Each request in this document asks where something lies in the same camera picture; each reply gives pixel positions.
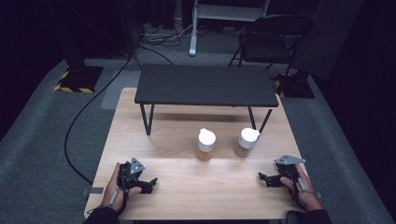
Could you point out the person's left hand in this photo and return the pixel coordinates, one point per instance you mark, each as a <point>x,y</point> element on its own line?
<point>112,194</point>

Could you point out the white-lidded jar of orange powder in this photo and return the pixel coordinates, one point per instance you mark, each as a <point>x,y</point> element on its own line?
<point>206,141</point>

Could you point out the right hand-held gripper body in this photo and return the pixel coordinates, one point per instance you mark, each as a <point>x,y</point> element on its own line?
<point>288,168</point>

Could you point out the white metal stand frame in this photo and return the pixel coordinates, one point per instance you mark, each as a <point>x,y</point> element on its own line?
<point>193,31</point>

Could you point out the white-lidded jar of tan powder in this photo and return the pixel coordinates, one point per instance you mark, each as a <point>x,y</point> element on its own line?
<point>247,140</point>

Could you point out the black yellow-striped stand base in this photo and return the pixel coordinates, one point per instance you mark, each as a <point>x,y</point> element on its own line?
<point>295,87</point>
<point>81,79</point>

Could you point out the black folding chair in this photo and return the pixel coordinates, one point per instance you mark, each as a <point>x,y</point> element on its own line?
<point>271,34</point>

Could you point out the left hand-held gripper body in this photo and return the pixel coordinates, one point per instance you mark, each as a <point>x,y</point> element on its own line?
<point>132,174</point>

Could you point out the grey tape strip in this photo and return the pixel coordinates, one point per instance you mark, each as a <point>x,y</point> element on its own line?
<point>96,190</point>

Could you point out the grey leaning panel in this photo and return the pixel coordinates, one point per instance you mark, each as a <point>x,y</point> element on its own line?
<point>330,34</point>

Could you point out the person's right hand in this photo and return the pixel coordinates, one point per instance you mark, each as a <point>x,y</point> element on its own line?
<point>306,194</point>

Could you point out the black raised shelf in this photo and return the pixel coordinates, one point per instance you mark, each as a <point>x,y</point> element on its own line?
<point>205,84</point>

